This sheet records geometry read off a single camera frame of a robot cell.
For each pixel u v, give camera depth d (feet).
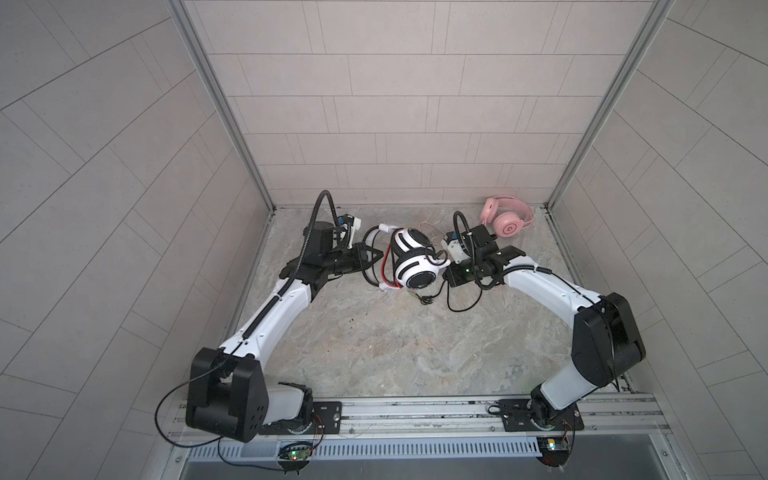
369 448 3.45
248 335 1.42
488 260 2.10
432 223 3.67
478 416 2.37
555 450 2.23
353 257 2.25
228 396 1.28
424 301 2.99
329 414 2.33
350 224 2.38
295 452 2.11
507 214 3.46
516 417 2.32
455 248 2.59
